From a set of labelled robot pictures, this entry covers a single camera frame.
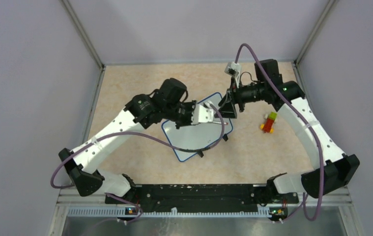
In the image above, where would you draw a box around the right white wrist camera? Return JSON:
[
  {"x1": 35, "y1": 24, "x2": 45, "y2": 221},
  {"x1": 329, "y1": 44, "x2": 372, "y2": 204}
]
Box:
[{"x1": 224, "y1": 61, "x2": 242, "y2": 87}]

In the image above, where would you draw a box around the blue framed whiteboard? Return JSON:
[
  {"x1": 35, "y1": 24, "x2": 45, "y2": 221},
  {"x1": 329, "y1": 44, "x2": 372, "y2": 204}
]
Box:
[{"x1": 161, "y1": 92, "x2": 233, "y2": 162}]

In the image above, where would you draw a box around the aluminium frame rail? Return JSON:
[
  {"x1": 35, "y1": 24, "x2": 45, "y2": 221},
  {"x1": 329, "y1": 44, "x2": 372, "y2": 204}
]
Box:
[{"x1": 48, "y1": 184, "x2": 360, "y2": 236}]

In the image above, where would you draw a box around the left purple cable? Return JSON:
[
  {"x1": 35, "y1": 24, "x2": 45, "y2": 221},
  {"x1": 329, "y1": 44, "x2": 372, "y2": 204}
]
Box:
[{"x1": 50, "y1": 104, "x2": 226, "y2": 190}]

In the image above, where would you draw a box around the white slotted cable duct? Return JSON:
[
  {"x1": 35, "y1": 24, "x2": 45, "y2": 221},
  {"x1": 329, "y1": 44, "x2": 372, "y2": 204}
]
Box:
[{"x1": 67, "y1": 206, "x2": 271, "y2": 218}]

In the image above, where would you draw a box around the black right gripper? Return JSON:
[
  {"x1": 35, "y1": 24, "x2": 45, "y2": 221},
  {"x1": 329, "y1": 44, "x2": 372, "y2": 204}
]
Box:
[{"x1": 214, "y1": 77, "x2": 266, "y2": 119}]

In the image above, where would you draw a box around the colourful toy block figure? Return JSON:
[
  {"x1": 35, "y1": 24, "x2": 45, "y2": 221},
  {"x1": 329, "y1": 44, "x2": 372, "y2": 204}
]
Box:
[{"x1": 260, "y1": 112, "x2": 277, "y2": 133}]

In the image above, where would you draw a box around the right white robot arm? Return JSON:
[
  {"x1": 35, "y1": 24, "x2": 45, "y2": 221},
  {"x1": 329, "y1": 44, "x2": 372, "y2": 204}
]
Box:
[{"x1": 218, "y1": 59, "x2": 360, "y2": 203}]

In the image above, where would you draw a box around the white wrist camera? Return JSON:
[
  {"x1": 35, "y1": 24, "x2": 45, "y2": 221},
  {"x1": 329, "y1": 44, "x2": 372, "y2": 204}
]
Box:
[
  {"x1": 224, "y1": 61, "x2": 242, "y2": 87},
  {"x1": 191, "y1": 101, "x2": 216, "y2": 125}
]

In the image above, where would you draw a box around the purple cable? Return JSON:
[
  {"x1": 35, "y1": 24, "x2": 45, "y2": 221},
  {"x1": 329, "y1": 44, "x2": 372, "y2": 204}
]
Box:
[
  {"x1": 50, "y1": 104, "x2": 226, "y2": 190},
  {"x1": 235, "y1": 43, "x2": 325, "y2": 222}
]

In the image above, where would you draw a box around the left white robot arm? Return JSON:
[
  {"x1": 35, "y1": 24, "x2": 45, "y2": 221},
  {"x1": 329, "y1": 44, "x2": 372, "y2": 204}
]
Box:
[{"x1": 59, "y1": 78, "x2": 198, "y2": 203}]

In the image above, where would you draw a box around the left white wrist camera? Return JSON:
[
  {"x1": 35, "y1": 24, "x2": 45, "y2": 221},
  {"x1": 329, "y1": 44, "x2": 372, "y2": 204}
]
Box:
[{"x1": 191, "y1": 101, "x2": 216, "y2": 125}]

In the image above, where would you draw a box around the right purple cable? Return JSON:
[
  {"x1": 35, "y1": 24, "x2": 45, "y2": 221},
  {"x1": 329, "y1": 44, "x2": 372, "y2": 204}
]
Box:
[{"x1": 235, "y1": 43, "x2": 325, "y2": 222}]

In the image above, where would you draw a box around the white marker pen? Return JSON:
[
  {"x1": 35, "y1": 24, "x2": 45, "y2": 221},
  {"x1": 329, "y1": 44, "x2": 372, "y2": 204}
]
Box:
[{"x1": 209, "y1": 121, "x2": 229, "y2": 126}]

